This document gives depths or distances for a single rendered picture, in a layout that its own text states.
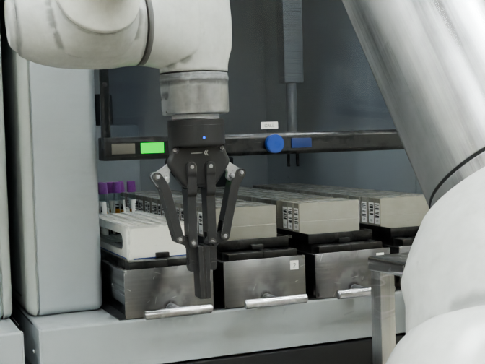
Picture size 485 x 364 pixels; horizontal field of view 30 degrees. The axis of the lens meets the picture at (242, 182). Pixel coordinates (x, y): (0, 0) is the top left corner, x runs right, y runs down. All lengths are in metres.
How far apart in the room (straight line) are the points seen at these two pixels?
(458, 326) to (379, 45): 0.17
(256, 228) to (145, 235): 0.20
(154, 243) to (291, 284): 0.22
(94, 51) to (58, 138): 0.29
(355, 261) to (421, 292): 1.06
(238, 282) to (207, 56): 0.38
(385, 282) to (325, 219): 0.26
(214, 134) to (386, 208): 0.48
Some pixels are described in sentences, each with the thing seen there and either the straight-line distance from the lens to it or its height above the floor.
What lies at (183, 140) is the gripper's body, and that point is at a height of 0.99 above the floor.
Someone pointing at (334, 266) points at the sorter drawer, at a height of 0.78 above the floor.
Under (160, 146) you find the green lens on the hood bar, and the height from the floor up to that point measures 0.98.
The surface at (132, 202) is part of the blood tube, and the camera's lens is 1.62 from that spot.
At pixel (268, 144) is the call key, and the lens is 1.43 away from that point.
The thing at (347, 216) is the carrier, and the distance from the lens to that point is 1.52.
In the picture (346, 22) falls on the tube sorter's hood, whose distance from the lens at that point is 1.53.
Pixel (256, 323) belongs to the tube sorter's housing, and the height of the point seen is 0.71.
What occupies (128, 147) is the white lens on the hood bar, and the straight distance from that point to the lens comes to 1.36.
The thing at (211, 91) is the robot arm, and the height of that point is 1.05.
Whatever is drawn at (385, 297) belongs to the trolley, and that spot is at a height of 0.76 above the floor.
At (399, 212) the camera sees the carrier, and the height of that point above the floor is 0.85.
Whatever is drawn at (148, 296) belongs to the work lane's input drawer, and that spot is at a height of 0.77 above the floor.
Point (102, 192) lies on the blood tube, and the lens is 1.59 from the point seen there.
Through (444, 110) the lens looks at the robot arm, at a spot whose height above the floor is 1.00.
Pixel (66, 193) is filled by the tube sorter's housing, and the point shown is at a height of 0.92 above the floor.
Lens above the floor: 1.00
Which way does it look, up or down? 3 degrees down
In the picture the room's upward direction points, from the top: 2 degrees counter-clockwise
